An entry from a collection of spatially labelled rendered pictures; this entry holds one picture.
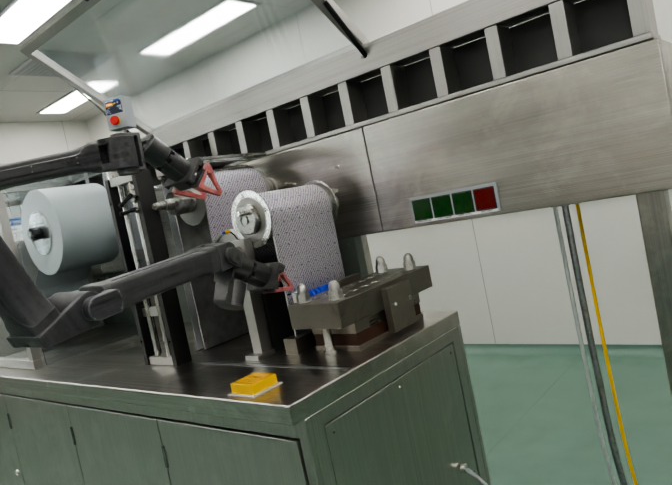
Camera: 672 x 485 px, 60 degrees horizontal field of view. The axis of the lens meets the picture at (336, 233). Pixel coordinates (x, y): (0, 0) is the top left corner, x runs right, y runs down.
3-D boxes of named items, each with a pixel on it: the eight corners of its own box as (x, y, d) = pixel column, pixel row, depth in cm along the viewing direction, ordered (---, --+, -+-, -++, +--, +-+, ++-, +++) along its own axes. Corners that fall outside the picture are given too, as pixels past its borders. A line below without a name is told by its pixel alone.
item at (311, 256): (287, 308, 147) (272, 236, 146) (345, 286, 164) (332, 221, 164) (289, 308, 146) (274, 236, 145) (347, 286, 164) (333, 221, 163)
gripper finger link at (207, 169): (222, 204, 135) (191, 181, 129) (203, 208, 139) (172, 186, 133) (232, 180, 138) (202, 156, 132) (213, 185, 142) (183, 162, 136)
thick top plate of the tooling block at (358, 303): (292, 329, 141) (287, 305, 141) (385, 289, 171) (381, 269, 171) (342, 328, 131) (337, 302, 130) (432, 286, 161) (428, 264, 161)
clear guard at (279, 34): (30, 50, 199) (31, 49, 199) (152, 132, 231) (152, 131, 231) (224, -100, 131) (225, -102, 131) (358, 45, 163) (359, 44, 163)
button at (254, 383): (232, 394, 122) (229, 383, 122) (256, 382, 128) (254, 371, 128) (254, 396, 118) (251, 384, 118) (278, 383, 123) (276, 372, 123)
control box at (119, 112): (105, 131, 183) (98, 99, 182) (118, 132, 189) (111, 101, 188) (125, 125, 181) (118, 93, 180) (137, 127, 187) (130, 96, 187)
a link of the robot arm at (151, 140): (142, 149, 123) (153, 128, 125) (125, 155, 127) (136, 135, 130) (168, 168, 127) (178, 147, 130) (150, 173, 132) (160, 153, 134)
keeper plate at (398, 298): (389, 332, 144) (380, 289, 143) (410, 321, 151) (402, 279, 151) (397, 332, 142) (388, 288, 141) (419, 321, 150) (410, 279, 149)
